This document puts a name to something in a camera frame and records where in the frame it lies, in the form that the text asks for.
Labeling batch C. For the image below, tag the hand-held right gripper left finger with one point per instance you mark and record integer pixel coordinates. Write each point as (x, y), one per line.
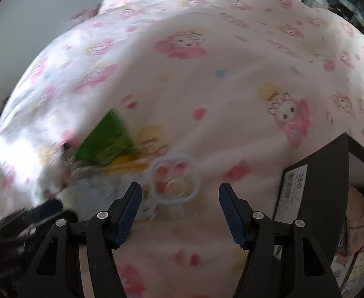
(127, 214)

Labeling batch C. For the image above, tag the pink cartoon printed blanket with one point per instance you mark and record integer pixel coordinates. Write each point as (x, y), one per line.
(231, 83)

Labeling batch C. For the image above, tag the black cardboard box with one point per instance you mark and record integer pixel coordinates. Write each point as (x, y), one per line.
(312, 192)

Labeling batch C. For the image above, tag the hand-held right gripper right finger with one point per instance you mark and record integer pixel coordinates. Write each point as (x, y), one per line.
(231, 217)

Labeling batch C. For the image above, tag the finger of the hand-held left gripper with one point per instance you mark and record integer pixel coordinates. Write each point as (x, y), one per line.
(50, 208)

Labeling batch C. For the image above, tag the pink printed pillow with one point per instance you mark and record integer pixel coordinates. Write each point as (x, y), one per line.
(87, 15)

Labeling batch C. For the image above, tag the cluttered storage shelves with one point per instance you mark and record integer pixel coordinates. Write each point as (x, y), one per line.
(340, 0)

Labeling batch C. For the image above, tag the clear printed phone case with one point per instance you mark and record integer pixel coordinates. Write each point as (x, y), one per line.
(101, 189)

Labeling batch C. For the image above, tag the green yellow corn packet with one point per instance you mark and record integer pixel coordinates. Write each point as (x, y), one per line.
(107, 139)

